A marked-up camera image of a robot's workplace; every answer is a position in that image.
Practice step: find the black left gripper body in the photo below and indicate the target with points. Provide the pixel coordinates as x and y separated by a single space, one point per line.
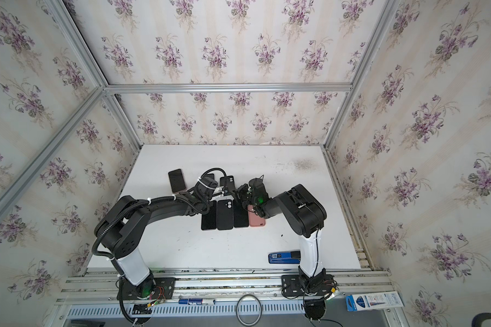
195 189

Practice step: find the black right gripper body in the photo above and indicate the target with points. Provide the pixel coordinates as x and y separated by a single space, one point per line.
245 195

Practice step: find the purple smartphone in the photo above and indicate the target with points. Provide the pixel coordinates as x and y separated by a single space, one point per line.
240 215

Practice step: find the black phone case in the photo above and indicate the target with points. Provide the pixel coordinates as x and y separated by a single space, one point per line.
224 215
227 184

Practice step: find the pink-cased phone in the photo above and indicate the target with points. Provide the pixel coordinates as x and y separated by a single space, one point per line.
254 219
177 181

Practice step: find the black smartphone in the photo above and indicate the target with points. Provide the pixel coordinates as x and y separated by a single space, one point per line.
209 220

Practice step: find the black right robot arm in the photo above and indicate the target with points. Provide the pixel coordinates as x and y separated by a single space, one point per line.
306 216

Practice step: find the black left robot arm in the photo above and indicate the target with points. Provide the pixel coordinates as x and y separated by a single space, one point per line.
118 234

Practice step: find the blue black box cutter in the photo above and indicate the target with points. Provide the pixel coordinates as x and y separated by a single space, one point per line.
293 257

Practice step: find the blue marker pen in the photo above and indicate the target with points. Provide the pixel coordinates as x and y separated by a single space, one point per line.
196 301

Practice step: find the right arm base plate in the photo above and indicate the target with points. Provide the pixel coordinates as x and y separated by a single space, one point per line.
292 287

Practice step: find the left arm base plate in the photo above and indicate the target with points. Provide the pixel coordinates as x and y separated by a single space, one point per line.
142 292

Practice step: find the small circuit board with wires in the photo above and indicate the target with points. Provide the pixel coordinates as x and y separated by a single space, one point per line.
145 306

